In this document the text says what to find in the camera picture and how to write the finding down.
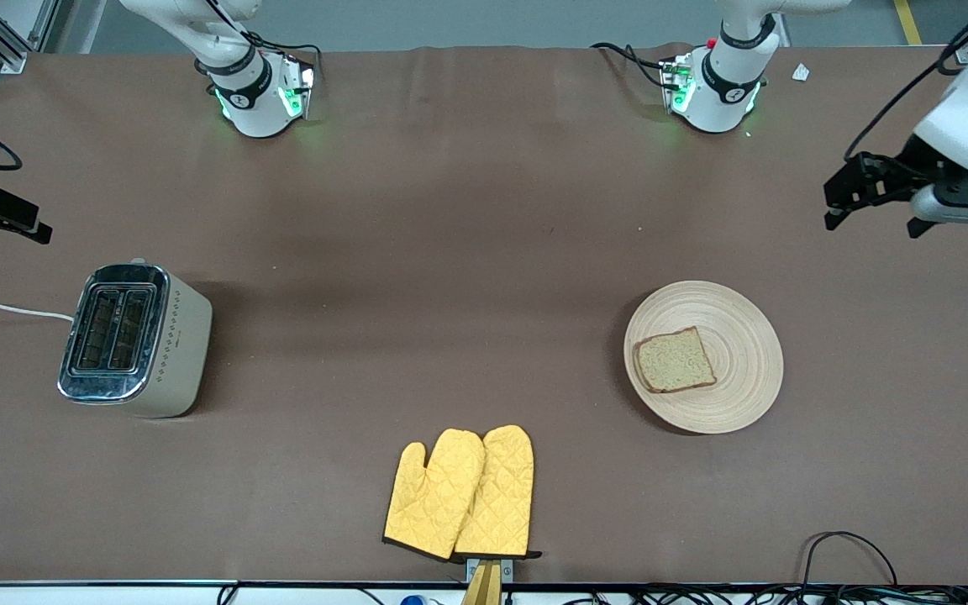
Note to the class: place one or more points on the round wooden ringed plate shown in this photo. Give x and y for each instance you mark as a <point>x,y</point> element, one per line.
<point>744,353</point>

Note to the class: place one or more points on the yellow quilted oven mitt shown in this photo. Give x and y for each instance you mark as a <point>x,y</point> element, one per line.
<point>502,496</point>
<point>434,496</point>

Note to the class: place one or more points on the metal bracket with wooden stick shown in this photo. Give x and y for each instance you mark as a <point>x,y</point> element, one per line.
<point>484,584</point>

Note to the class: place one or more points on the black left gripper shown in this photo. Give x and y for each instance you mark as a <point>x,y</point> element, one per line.
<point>912,162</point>

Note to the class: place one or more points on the small white paper scrap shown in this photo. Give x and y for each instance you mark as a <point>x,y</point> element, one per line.
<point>801,72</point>

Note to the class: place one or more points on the brown toast slice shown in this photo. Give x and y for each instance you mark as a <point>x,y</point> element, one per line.
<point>676,360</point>

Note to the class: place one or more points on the beige chrome two-slot toaster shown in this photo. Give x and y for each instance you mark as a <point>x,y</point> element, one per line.
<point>114,336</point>

